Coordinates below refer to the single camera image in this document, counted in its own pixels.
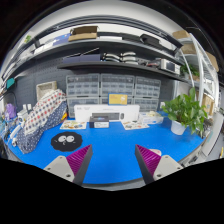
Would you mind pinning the long white keyboard box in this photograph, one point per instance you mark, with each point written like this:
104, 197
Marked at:
114, 113

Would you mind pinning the left illustrated card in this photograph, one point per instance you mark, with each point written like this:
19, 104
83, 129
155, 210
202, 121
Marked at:
73, 125

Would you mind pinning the grey drawer organizer cabinets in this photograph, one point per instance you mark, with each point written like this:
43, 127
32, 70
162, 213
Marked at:
94, 89

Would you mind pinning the beige woven basket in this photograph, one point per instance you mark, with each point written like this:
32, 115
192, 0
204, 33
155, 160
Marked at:
43, 88

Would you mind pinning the cardboard box on shelf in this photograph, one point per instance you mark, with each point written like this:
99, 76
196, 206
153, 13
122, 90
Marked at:
84, 32

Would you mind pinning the white metal rack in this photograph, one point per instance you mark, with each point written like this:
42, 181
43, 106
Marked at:
208, 82

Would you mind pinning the white plant pot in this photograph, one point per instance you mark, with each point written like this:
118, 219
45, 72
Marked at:
177, 128

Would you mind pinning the grey metal shelf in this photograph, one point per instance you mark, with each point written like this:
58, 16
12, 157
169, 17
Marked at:
113, 33

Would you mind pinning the green potted plant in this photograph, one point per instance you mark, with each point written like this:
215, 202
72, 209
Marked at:
187, 110

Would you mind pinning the right illustrated card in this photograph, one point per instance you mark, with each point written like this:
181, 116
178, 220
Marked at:
134, 125

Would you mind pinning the small black device box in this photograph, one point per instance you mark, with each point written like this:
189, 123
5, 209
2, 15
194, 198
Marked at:
99, 122

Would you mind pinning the patterned fabric bag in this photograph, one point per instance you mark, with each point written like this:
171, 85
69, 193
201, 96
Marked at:
48, 112

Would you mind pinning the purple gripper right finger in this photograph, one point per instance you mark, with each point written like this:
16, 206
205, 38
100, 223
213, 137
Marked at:
153, 166

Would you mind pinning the white electronic instrument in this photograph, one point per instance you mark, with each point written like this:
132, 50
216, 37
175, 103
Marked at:
169, 66

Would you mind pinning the black round cartoon mouse pad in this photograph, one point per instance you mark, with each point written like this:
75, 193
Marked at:
66, 141

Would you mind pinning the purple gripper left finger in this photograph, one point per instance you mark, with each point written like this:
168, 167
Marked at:
73, 167

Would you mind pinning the yellow card box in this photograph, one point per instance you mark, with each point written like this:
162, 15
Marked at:
117, 99

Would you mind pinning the small white box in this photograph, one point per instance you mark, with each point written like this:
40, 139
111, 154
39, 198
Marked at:
151, 117

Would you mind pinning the illustrated card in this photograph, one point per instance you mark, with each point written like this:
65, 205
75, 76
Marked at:
73, 125
134, 125

